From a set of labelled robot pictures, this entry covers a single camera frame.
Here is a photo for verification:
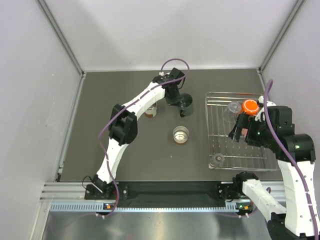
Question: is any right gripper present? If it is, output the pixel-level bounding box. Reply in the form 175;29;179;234
228;112;274;147

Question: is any pink plastic cup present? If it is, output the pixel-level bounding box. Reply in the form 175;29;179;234
241;128;248;137

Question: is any dark green mug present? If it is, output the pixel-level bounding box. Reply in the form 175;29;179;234
175;93;194;118

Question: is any large clear plastic tumbler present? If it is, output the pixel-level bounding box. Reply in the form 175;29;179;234
222;101;242;123

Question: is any small clear plastic cup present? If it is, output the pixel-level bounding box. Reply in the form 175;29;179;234
209;153;225;168

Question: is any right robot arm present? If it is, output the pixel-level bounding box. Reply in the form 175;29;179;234
228;105;320;240

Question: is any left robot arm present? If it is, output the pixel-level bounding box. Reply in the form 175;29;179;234
92;67;191;199

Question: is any steel cup back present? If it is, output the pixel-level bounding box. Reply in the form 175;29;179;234
144;103;157;118

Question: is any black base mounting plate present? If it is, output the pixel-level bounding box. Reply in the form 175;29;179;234
84;181;246;207

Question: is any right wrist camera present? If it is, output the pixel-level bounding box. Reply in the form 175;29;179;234
254;95;276;122

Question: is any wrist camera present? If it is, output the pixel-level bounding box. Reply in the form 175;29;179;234
159;71;170;78
254;95;276;122

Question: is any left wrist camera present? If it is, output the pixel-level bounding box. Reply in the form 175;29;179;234
159;71;170;78

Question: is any wire dish rack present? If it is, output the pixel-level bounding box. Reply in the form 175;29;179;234
204;91;282;172

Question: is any slotted cable duct rail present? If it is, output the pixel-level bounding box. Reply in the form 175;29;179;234
49;201;253;213

